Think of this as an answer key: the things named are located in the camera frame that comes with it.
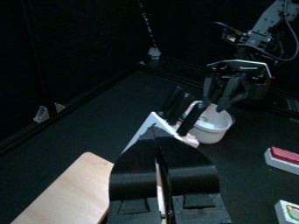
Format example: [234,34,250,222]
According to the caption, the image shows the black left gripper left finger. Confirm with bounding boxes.
[107,125,163,224]

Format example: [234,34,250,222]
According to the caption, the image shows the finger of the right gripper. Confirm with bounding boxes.
[215,74,248,114]
[200,73,220,108]

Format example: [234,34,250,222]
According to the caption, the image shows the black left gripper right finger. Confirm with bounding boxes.
[154,126,234,224]

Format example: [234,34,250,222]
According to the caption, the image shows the white green toy food piece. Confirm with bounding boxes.
[196,115,216,130]

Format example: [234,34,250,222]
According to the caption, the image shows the white plastic bowl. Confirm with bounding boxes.
[182,100,236,145]

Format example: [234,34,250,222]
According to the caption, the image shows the white knife block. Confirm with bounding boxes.
[122,111,202,155]

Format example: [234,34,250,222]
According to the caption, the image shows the light wooden cutting board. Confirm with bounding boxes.
[11,151,116,224]

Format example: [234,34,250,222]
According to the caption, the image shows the red flat box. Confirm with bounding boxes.
[264,146,299,176]

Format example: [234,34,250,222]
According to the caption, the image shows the green and pink box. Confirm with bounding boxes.
[274,199,299,224]

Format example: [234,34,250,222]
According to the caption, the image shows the black frame rail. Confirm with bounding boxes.
[0,64,139,156]
[136,55,299,120]

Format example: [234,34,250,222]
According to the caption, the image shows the black knife handle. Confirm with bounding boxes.
[167,92,195,125]
[175,101,208,137]
[158,85,183,118]

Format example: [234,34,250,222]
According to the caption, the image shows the grey robot arm cable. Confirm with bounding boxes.
[238,0,299,63]

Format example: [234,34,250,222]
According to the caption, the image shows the grey metal corner bracket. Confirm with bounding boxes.
[32,105,52,124]
[146,45,163,60]
[53,101,67,115]

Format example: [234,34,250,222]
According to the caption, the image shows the black twisted hanging cable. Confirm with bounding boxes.
[136,0,159,49]

